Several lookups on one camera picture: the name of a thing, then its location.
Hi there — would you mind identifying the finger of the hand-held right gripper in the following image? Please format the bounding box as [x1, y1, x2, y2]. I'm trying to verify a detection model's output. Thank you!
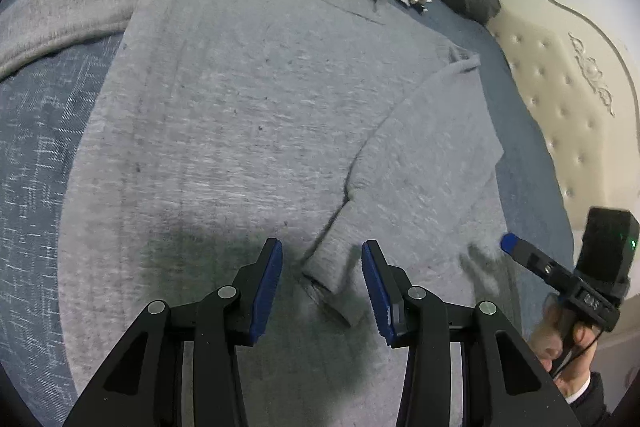
[500, 233, 576, 293]

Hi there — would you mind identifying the person's right forearm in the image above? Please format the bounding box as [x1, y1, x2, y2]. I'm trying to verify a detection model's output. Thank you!
[565, 369, 640, 427]

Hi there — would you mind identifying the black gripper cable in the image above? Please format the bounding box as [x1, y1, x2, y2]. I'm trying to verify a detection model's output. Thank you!
[551, 334, 599, 379]

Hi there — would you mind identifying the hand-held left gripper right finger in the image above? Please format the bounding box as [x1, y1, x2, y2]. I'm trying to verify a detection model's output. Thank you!
[361, 239, 581, 427]

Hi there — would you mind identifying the grey knit sweater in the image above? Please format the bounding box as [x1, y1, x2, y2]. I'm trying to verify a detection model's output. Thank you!
[0, 0, 523, 427]

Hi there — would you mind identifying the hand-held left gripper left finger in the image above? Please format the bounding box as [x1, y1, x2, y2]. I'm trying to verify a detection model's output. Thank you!
[62, 238, 283, 427]

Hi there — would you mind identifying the person's right hand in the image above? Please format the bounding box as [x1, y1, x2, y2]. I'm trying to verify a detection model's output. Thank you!
[530, 297, 603, 402]

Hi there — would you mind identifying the cream tufted headboard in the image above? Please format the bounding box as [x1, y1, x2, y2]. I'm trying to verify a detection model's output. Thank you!
[487, 0, 640, 298]

